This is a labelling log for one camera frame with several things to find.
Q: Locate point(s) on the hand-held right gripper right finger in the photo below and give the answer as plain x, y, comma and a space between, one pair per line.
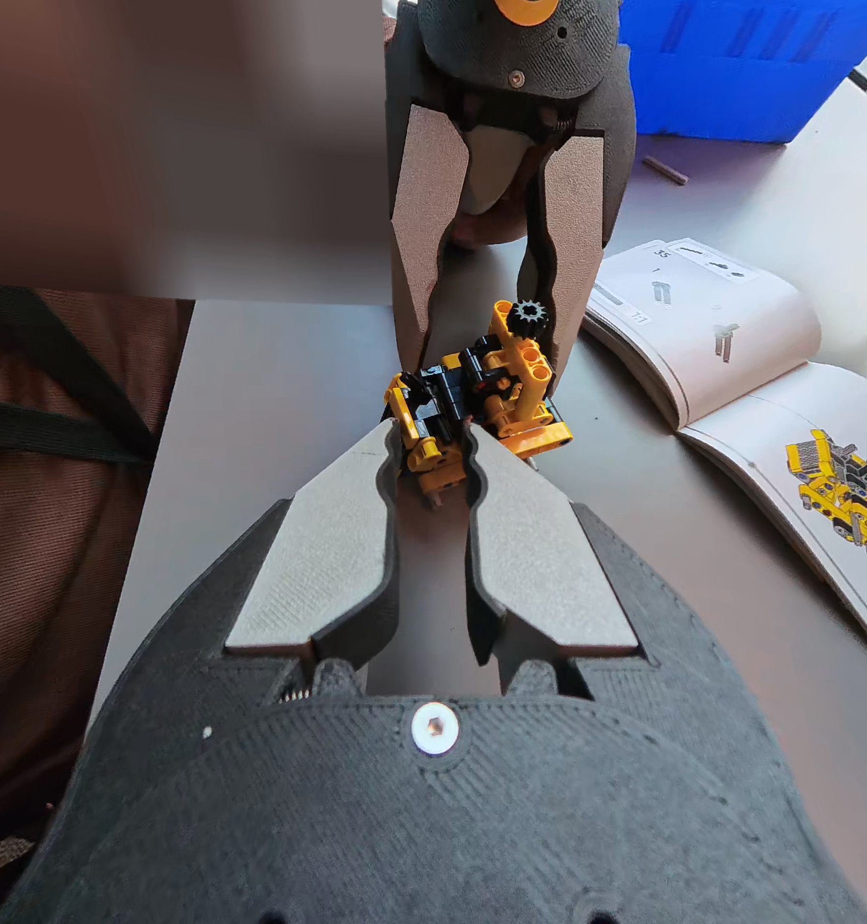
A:
549, 570

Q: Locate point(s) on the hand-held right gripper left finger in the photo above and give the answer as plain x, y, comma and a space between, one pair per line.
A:
318, 563

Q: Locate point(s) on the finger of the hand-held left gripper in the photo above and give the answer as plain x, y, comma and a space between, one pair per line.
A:
426, 202
574, 231

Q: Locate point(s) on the yellow black lego model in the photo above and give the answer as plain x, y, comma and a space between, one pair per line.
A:
505, 390

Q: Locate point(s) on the person's left hand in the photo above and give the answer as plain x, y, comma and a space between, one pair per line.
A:
487, 229

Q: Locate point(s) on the small dark brown rod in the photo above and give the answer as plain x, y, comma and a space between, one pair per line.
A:
664, 170

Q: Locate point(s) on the open instruction booklet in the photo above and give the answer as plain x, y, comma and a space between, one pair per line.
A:
736, 346

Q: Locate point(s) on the blue plastic bin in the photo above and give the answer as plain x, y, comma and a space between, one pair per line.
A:
736, 65

